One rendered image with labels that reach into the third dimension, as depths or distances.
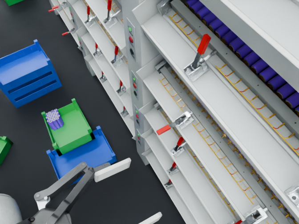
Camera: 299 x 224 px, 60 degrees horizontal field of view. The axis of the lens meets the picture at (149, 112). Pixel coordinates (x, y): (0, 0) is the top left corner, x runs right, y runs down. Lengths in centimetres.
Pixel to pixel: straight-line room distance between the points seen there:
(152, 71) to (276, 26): 48
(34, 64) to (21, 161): 56
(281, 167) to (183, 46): 29
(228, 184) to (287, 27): 40
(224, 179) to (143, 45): 37
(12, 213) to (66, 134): 65
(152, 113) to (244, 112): 49
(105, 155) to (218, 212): 79
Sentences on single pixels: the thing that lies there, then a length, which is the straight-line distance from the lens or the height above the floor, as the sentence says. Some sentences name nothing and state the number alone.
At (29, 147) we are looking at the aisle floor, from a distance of 159.
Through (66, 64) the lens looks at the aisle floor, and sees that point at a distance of 186.
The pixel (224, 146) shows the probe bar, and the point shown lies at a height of 78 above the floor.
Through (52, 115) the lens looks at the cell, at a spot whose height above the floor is 8.
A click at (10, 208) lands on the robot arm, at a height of 50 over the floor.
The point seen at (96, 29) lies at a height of 55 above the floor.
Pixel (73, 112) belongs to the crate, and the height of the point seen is 1.
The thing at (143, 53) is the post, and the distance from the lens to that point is 68.
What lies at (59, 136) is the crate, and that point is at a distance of 149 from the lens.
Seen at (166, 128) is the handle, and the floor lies 76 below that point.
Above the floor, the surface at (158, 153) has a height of 34.
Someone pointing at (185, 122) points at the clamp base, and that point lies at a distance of 66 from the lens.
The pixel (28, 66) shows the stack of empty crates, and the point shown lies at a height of 16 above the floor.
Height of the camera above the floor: 133
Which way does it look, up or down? 59 degrees down
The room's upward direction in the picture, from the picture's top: straight up
